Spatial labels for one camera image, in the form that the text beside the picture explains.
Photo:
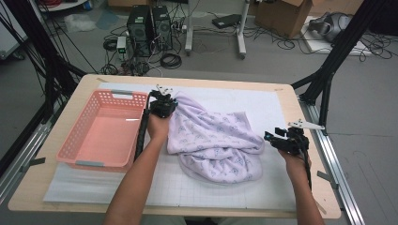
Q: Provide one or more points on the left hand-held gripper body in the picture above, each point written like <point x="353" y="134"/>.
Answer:
<point x="162" y="104"/>

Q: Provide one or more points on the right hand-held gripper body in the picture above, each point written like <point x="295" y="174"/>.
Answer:
<point x="291" y="142"/>

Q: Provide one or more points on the lilac printed towel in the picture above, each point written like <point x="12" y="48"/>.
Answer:
<point x="216" y="140"/>

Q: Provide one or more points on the pink plastic basket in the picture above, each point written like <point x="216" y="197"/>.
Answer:
<point x="106" y="137"/>

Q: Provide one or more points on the person's right hand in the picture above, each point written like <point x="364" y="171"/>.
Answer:
<point x="294" y="164"/>

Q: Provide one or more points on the person's left hand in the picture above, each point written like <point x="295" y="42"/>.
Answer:
<point x="158" y="128"/>

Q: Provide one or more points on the white stand leg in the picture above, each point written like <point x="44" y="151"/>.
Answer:
<point x="241" y="37"/>
<point x="188" y="31"/>

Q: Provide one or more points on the white adapter box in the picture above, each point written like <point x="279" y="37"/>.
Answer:
<point x="121" y="43"/>

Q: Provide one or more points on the white grid mat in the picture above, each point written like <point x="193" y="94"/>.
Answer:
<point x="219" y="193"/>

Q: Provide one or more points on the black computer tower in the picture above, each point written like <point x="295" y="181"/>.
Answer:
<point x="139" y="31"/>
<point x="162" y="28"/>

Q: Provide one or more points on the white flat board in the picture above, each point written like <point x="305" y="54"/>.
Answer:
<point x="316" y="45"/>

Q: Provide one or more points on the black flat box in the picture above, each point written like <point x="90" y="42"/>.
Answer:
<point x="226" y="20"/>

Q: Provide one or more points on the brown cardboard box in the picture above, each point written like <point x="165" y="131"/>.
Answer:
<point x="281" y="18"/>

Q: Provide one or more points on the clear plastic bag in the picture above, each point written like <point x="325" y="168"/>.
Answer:
<point x="79" y="22"/>

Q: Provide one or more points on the grey rounded device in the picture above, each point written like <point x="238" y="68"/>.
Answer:
<point x="328" y="25"/>

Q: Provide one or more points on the grey metal bracket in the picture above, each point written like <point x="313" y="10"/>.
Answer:
<point x="327" y="178"/>
<point x="36" y="162"/>

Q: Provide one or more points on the aluminium rail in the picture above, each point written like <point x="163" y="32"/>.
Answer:
<point x="28" y="146"/>
<point x="344" y="203"/>

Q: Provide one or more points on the black frame post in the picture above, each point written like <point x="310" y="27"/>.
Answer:
<point x="342" y="47"/>
<point x="53" y="62"/>

